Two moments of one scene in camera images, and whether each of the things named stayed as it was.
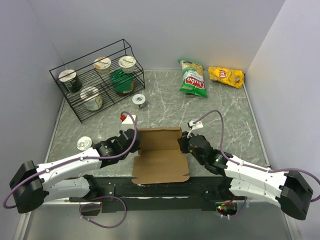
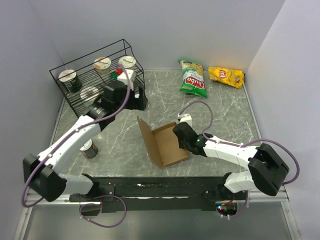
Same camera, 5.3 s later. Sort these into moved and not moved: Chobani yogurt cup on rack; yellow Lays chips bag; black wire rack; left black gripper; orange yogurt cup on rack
Moved: left black gripper
Not moved: yellow Lays chips bag; orange yogurt cup on rack; Chobani yogurt cup on rack; black wire rack
